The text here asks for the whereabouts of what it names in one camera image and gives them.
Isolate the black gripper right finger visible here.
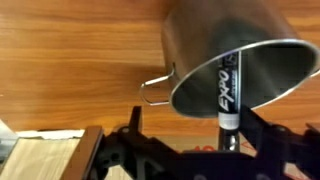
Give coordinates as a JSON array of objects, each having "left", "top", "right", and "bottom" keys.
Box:
[{"left": 239, "top": 104, "right": 270, "bottom": 152}]

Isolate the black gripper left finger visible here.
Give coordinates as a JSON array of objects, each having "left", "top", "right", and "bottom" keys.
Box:
[{"left": 128, "top": 105, "right": 144, "bottom": 134}]

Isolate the black Expo marker white cap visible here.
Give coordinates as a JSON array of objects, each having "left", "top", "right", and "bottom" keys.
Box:
[{"left": 216, "top": 51, "right": 242, "bottom": 153}]

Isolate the silver metal pot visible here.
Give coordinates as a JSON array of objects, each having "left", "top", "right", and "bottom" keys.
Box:
[{"left": 139, "top": 0, "right": 320, "bottom": 120}]

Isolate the brown cardboard box red print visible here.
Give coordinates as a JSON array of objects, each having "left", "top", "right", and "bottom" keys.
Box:
[{"left": 0, "top": 128, "right": 320, "bottom": 180}]

